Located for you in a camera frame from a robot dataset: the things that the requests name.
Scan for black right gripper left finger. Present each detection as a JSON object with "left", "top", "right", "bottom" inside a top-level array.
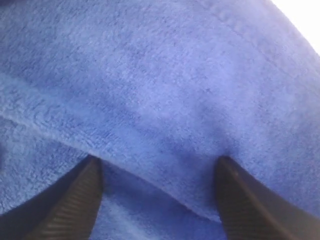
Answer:
[{"left": 0, "top": 155, "right": 103, "bottom": 240}]

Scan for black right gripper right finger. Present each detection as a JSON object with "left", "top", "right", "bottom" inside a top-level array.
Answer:
[{"left": 215, "top": 156, "right": 320, "bottom": 240}]

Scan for blue terry towel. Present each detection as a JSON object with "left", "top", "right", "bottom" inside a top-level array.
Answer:
[{"left": 0, "top": 0, "right": 320, "bottom": 240}]

